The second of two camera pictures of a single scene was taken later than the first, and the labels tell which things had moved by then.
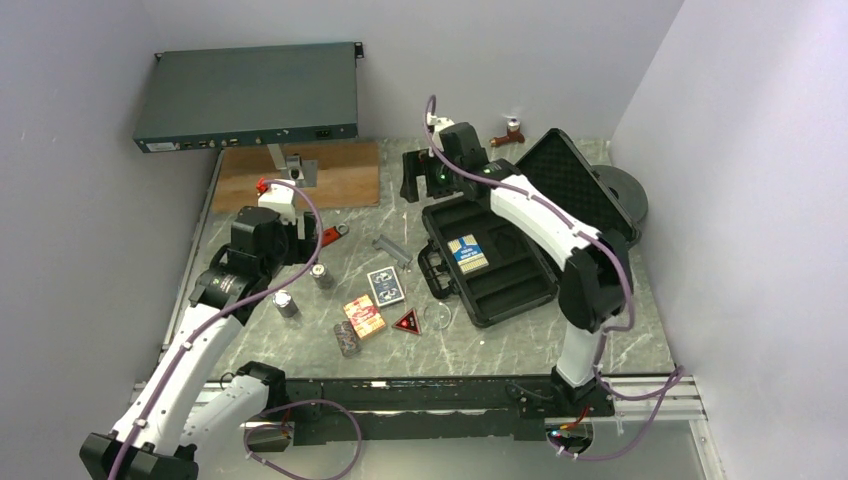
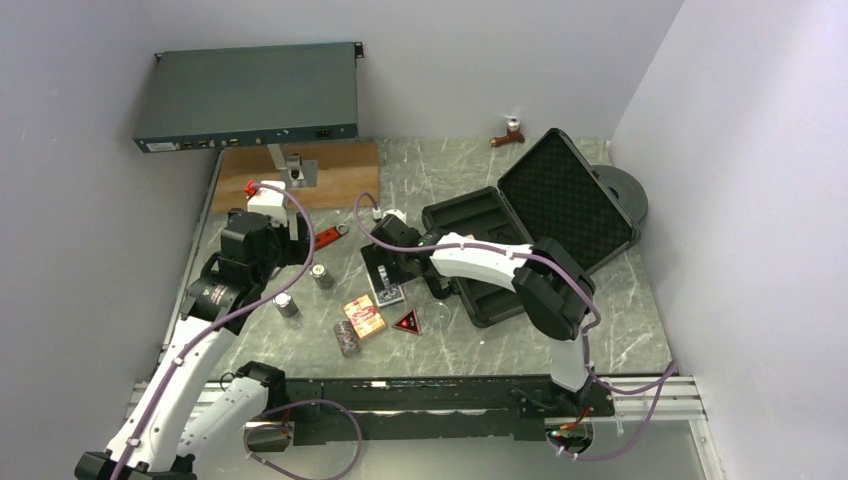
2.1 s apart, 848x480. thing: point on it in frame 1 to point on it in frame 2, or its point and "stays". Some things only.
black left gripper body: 291,249 stays
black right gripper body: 441,178 to 376,256
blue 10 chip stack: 322,278 stays
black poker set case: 493,274 stays
